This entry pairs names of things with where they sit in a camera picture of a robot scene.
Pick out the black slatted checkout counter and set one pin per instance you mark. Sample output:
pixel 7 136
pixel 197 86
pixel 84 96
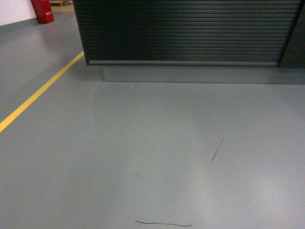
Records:
pixel 194 41

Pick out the red fire extinguisher box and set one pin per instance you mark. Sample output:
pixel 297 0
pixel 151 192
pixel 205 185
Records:
pixel 43 11

